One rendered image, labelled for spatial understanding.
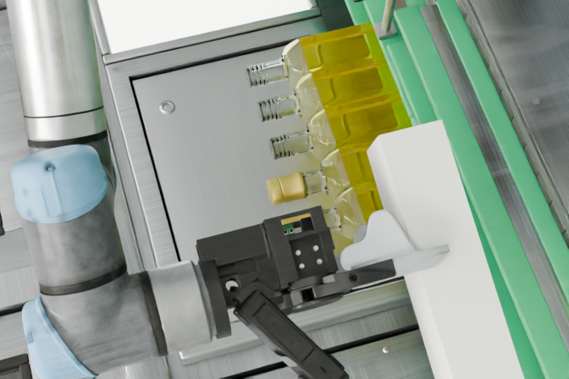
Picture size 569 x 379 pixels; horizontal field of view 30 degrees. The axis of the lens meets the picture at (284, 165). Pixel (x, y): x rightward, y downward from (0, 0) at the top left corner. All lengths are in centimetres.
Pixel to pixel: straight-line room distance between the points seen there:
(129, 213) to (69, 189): 62
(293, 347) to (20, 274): 65
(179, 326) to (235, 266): 8
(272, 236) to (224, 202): 57
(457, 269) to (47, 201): 35
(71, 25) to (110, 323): 27
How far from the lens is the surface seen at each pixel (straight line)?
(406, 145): 95
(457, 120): 126
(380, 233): 92
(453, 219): 95
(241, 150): 151
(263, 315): 92
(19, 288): 148
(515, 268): 119
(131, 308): 90
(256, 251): 92
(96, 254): 88
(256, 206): 147
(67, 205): 87
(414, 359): 145
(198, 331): 91
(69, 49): 98
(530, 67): 129
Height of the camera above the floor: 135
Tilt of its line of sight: 9 degrees down
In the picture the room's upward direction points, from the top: 104 degrees counter-clockwise
